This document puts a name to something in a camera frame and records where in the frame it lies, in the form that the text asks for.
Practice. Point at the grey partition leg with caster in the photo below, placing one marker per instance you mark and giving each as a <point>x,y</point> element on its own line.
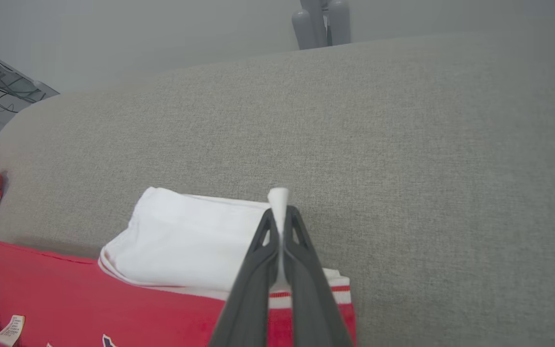
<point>27,77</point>

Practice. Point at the red white basketball jersey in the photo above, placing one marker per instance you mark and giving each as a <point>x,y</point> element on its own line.
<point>181,241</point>

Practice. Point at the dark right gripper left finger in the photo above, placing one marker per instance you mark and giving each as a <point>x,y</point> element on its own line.
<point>253,289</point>

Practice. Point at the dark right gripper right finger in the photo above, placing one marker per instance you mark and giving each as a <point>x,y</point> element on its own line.
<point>311,299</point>

